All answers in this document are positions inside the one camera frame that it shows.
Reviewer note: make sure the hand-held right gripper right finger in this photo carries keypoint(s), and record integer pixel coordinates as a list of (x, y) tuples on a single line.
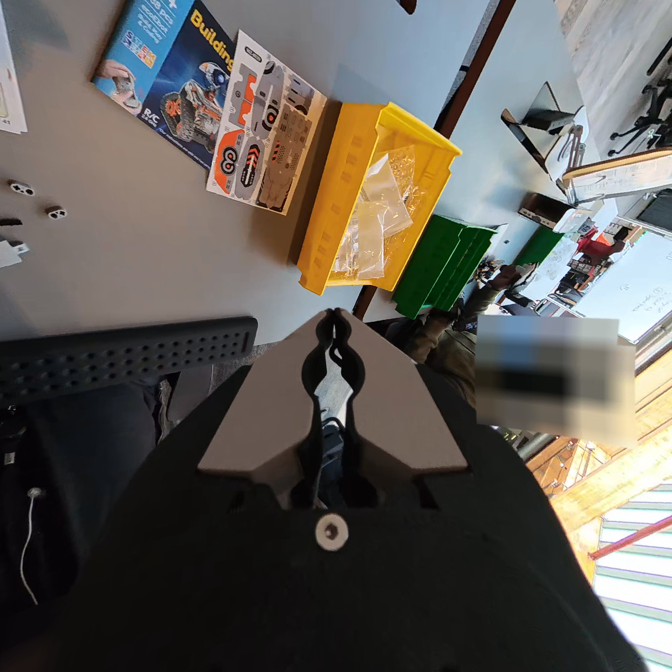
[(404, 420)]

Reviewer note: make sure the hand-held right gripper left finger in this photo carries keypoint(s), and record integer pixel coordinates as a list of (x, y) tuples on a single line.
[(252, 420)]

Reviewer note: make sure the short black pin piece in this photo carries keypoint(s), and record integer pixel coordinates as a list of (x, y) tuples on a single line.
[(10, 222)]

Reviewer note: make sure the black chair armrest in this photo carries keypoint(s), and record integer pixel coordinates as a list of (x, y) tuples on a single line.
[(131, 351)]

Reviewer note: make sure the person's dark trousers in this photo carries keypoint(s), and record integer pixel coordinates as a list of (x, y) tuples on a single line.
[(94, 446)]

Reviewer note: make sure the green plastic bin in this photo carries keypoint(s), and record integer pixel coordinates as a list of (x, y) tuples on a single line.
[(540, 246), (441, 262)]

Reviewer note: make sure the bundle of clear plastic bags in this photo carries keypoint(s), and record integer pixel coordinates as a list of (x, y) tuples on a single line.
[(378, 210)]

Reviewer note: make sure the small yellow plastic bin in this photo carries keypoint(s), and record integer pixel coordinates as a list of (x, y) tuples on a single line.
[(336, 183)]

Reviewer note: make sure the small black box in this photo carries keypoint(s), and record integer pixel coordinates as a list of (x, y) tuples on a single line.
[(535, 210)]

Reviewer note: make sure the white whiteboard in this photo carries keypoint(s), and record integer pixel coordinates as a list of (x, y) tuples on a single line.
[(630, 283)]

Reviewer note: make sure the small grey connector piece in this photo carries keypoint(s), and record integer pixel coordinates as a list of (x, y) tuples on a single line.
[(56, 212), (21, 188)]

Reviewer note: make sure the printed sticker sheet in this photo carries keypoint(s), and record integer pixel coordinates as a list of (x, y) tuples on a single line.
[(273, 131)]

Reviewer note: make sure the wooden board with printed sheet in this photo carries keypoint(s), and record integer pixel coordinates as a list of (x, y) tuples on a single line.
[(619, 173)]

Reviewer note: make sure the light grey table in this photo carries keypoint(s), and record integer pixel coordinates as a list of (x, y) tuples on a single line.
[(498, 78)]

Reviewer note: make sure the blue cover instruction manual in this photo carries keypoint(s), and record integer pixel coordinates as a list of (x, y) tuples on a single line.
[(157, 63)]

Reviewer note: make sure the black office chair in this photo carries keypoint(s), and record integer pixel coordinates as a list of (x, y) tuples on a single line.
[(638, 126)]

